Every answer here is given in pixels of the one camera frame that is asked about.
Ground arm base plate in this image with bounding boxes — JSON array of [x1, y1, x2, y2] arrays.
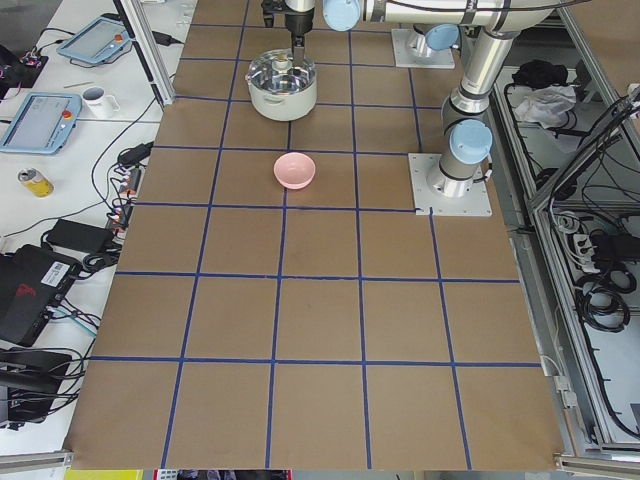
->
[[391, 24, 459, 69], [408, 153, 492, 217]]

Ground white crumpled cloth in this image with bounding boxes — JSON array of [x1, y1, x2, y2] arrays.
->
[[514, 86, 576, 128]]

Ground black cloth bundle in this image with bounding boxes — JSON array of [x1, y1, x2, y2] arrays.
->
[[512, 59, 568, 89]]

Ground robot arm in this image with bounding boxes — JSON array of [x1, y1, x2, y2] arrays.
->
[[322, 1, 559, 198], [285, 0, 315, 68]]

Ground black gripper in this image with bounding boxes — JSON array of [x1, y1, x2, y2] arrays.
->
[[285, 10, 313, 68]]

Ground white mug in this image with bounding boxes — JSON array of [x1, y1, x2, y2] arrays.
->
[[81, 86, 120, 119]]

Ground aluminium frame post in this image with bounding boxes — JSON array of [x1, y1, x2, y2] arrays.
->
[[113, 0, 175, 108]]

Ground yellow drink can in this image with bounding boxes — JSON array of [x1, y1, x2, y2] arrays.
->
[[17, 168, 54, 198]]

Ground black power adapter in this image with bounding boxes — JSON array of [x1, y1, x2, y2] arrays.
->
[[41, 219, 114, 253]]

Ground teach pendant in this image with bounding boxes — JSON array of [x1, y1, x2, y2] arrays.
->
[[1, 92, 83, 155], [56, 17, 132, 68]]

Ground pale green electric pot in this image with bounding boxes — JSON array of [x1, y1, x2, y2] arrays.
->
[[246, 81, 317, 122]]

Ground near teach pendant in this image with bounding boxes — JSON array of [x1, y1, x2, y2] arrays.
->
[[1, 92, 83, 155]]

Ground power strip with plugs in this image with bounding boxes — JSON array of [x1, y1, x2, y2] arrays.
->
[[106, 166, 144, 235]]

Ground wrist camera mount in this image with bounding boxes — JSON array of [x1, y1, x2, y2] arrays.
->
[[261, 0, 285, 28]]

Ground black red computer box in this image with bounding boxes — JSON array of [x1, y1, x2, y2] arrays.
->
[[1, 244, 82, 347]]

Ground far teach pendant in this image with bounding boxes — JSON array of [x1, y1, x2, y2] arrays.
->
[[56, 17, 132, 68]]

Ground black laptop dock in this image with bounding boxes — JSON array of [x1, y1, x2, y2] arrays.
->
[[1, 348, 72, 430]]

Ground pink bowl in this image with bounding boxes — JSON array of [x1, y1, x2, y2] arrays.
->
[[273, 152, 316, 190]]

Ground coiled black cables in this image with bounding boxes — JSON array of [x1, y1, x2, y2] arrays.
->
[[574, 269, 632, 332]]

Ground glass pot lid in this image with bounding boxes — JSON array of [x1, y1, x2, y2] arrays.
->
[[246, 49, 316, 94]]

